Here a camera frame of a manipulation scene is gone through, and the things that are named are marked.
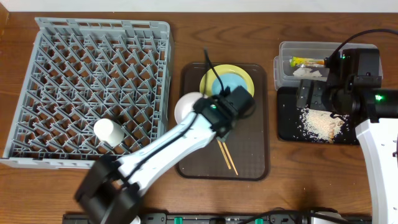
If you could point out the pile of rice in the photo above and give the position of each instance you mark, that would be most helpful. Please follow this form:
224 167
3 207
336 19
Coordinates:
304 124

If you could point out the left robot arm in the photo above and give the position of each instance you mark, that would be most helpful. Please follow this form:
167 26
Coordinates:
112 190

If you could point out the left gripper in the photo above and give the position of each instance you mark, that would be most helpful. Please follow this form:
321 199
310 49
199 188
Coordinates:
224 131

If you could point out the yellow plate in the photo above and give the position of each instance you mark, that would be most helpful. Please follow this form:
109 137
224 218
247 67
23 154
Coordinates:
209 77

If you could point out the brown serving tray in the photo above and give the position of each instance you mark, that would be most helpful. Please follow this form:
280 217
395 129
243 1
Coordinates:
248 143

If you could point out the left wooden chopstick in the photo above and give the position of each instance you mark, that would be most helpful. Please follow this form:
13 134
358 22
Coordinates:
224 154

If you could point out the white cup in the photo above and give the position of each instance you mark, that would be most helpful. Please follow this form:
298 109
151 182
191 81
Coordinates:
108 131

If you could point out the grey dish rack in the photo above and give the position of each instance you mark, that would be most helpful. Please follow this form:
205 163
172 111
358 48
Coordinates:
83 70

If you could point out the crumpled white paper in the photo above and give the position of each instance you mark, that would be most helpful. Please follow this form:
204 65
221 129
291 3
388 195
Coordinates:
305 72

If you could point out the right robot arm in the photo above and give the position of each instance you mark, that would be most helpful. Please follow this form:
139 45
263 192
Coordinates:
353 88

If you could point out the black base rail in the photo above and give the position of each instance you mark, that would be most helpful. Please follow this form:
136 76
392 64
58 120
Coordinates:
162 218

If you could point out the pink bowl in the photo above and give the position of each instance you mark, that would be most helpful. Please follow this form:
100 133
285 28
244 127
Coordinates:
185 105

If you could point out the light blue bowl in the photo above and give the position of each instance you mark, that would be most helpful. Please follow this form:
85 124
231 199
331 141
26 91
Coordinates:
229 80

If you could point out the black tray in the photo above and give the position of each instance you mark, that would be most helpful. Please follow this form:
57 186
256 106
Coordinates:
287 96

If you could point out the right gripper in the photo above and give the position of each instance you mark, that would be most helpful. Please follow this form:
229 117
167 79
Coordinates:
313 94

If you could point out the green yellow snack wrapper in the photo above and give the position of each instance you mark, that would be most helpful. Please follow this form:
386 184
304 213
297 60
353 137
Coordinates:
306 62

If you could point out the right wooden chopstick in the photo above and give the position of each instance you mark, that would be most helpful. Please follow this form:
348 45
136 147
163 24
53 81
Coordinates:
230 159

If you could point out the wooden chopstick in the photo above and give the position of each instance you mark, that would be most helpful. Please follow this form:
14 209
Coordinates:
230 159
224 154

